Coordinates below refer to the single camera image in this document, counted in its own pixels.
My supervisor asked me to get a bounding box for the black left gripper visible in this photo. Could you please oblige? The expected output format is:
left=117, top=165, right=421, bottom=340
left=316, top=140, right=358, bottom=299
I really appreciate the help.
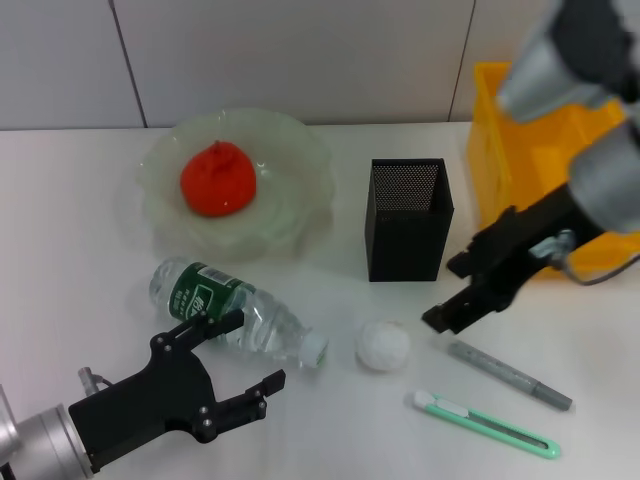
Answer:
left=68, top=308, right=288, bottom=465

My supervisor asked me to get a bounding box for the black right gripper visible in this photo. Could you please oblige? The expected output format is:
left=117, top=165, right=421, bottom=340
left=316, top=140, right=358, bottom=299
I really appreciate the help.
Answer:
left=421, top=184, right=602, bottom=336

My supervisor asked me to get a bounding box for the clear green-label water bottle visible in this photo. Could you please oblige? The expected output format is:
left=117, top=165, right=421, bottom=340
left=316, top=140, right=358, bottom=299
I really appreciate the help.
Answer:
left=148, top=256, right=330, bottom=370

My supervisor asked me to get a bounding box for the white paper ball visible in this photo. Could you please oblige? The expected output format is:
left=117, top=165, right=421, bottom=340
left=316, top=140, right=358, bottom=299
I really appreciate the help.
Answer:
left=353, top=318, right=412, bottom=374

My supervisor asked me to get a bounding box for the mint green utility knife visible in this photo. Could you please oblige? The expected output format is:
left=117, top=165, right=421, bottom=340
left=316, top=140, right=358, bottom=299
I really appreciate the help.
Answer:
left=412, top=391, right=563, bottom=461

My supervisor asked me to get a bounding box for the red-orange toy orange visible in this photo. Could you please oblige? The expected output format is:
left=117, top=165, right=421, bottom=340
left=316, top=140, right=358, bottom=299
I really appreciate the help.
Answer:
left=179, top=140, right=259, bottom=217

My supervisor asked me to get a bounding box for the black mesh pen holder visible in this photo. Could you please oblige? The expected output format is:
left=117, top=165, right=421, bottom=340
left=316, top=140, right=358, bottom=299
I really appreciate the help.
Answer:
left=363, top=157, right=455, bottom=283

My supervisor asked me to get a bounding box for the grey marker pen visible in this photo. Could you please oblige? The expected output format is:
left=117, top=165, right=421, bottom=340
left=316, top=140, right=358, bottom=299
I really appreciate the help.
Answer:
left=446, top=339, right=574, bottom=412

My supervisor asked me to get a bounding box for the green glass fruit plate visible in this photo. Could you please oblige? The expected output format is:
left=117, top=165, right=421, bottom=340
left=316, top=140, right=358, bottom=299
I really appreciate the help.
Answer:
left=137, top=106, right=334, bottom=262

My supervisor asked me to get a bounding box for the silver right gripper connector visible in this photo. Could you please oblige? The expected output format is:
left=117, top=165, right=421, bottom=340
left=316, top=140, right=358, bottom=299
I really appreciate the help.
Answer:
left=529, top=228, right=576, bottom=262

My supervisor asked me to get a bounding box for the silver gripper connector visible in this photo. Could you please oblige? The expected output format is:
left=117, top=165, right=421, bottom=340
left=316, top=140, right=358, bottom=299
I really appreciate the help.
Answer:
left=529, top=228, right=576, bottom=262
left=77, top=366, right=101, bottom=396

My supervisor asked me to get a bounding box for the yellow plastic bin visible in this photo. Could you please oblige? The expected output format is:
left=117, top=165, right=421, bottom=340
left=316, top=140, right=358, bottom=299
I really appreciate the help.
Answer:
left=467, top=61, right=640, bottom=281

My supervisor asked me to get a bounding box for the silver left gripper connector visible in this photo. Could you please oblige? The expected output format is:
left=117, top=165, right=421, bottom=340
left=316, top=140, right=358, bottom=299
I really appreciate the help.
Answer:
left=77, top=366, right=101, bottom=396

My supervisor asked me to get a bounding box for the thin right gripper cable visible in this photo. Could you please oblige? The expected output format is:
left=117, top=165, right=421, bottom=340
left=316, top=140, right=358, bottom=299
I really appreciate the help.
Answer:
left=559, top=252, right=637, bottom=288

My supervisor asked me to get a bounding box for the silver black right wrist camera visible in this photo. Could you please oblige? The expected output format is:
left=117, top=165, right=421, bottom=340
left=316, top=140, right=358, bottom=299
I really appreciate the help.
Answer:
left=497, top=0, right=640, bottom=124

